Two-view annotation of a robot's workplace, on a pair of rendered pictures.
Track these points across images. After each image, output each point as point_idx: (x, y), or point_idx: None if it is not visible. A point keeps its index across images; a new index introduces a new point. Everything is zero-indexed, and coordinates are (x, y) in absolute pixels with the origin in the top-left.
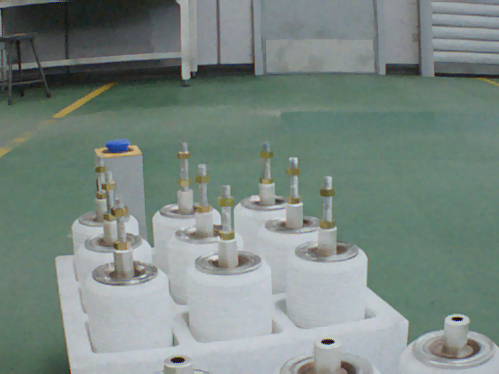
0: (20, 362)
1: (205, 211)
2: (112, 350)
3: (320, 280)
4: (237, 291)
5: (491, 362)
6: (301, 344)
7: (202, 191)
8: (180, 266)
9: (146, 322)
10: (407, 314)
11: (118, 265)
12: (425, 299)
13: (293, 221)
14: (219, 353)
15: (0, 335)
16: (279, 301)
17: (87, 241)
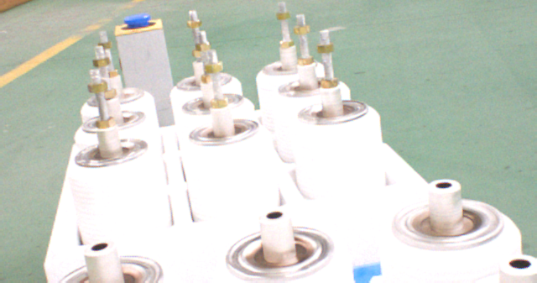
0: (41, 265)
1: (210, 80)
2: (98, 240)
3: (322, 144)
4: (229, 162)
5: (495, 243)
6: (304, 217)
7: (204, 60)
8: None
9: (132, 204)
10: (474, 180)
11: (101, 145)
12: (498, 163)
13: (306, 83)
14: (212, 233)
15: (26, 237)
16: (294, 170)
17: (86, 123)
